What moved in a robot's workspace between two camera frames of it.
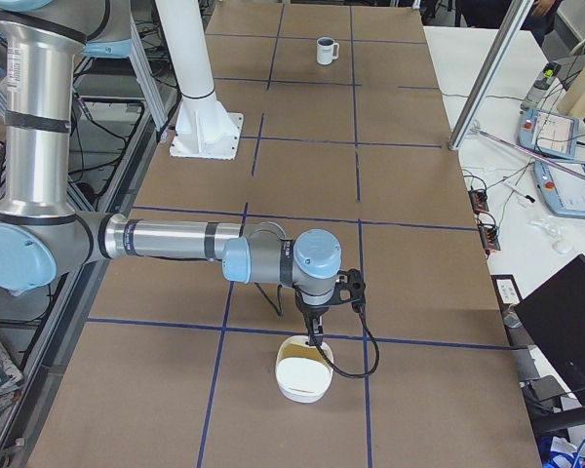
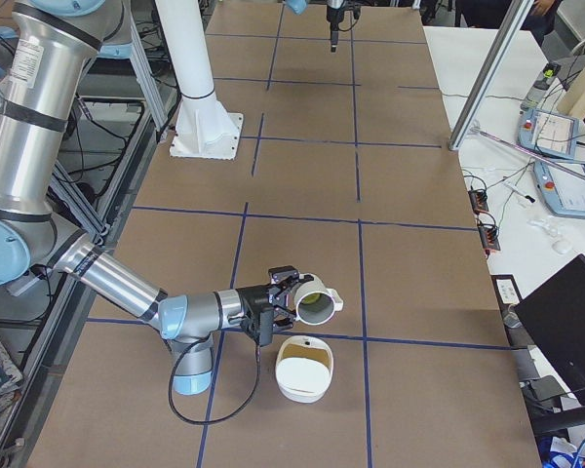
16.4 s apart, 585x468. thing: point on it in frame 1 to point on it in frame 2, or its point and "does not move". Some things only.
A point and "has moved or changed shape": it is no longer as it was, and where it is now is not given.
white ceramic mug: x=327 y=50 has moved or changed shape
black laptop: x=569 y=315 does not move
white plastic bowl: x=303 y=373 does not move
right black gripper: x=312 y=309 to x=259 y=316
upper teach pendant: x=548 y=133 does not move
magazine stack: x=1 y=380 does not move
